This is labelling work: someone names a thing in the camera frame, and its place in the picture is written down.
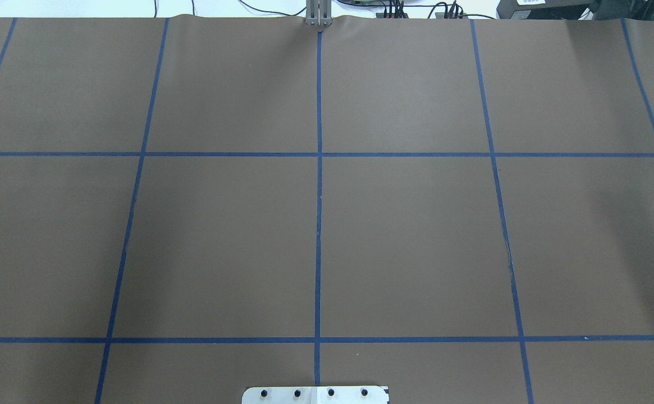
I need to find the aluminium frame post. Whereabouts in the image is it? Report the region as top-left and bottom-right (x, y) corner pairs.
(304, 0), (333, 26)

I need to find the white camera pole base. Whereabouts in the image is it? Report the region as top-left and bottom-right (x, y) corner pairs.
(241, 385), (390, 403)

